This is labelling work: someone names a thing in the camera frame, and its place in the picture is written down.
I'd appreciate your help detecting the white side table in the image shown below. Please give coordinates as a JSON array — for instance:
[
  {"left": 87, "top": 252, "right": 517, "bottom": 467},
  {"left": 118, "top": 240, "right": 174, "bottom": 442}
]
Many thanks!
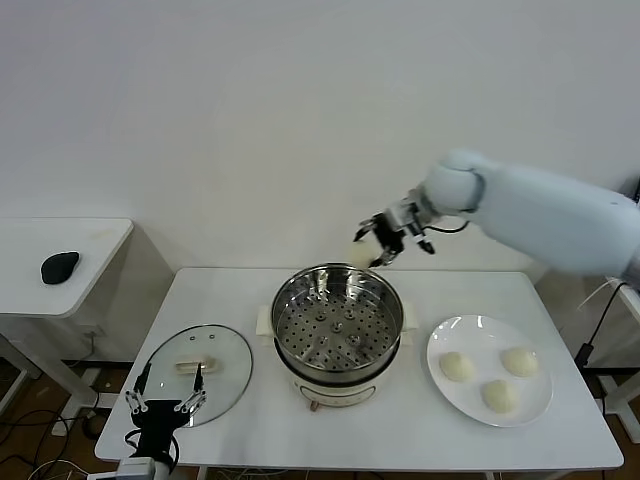
[{"left": 0, "top": 218, "right": 175, "bottom": 426}]

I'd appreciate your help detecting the stainless steel steamer basket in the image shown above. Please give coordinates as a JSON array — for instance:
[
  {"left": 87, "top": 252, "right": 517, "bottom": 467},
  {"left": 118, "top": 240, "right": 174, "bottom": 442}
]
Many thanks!
[{"left": 256, "top": 263, "right": 419, "bottom": 375}]

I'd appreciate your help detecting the cream electric cooker pot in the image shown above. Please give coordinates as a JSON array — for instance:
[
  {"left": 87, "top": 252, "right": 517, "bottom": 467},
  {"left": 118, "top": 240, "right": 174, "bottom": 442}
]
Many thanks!
[{"left": 257, "top": 319, "right": 416, "bottom": 413}]

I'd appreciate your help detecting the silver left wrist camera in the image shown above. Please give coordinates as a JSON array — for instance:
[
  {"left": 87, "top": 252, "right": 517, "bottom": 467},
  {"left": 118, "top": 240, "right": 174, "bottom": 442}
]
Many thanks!
[{"left": 117, "top": 458, "right": 157, "bottom": 480}]

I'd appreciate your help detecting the white steamed baozi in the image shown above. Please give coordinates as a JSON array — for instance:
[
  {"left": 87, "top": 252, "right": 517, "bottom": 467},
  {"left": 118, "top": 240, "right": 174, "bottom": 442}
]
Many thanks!
[
  {"left": 480, "top": 379, "right": 521, "bottom": 415},
  {"left": 347, "top": 241, "right": 377, "bottom": 270},
  {"left": 500, "top": 346, "right": 540, "bottom": 378},
  {"left": 438, "top": 351, "right": 475, "bottom": 385}
]

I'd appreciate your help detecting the glass lid with cream handle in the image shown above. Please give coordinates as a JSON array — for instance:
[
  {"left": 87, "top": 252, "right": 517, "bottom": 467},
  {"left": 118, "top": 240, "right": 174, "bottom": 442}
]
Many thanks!
[{"left": 139, "top": 324, "right": 255, "bottom": 429}]

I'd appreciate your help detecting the black computer mouse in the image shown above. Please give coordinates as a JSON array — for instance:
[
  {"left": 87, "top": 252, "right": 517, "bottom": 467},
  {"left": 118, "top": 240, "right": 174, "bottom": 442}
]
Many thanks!
[{"left": 40, "top": 252, "right": 81, "bottom": 286}]

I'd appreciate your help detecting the white round plate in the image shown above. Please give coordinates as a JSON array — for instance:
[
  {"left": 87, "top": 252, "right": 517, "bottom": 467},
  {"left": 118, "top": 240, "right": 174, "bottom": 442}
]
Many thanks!
[{"left": 426, "top": 313, "right": 554, "bottom": 428}]

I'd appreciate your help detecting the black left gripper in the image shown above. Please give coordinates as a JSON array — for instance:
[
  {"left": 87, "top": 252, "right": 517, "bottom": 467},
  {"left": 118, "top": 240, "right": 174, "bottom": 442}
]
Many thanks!
[{"left": 124, "top": 362, "right": 208, "bottom": 456}]

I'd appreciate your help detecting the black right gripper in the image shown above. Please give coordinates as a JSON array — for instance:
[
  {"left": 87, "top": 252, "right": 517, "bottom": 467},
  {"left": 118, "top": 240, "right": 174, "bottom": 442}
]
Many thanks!
[{"left": 353, "top": 211, "right": 426, "bottom": 269}]

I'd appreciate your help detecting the white cable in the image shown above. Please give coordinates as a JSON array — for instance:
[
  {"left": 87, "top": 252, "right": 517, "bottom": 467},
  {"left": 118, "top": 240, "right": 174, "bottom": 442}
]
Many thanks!
[{"left": 578, "top": 276, "right": 620, "bottom": 312}]

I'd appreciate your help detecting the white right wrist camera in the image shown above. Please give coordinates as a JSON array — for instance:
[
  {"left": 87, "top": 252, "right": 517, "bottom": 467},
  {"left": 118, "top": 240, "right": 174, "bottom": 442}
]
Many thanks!
[{"left": 394, "top": 197, "right": 426, "bottom": 229}]

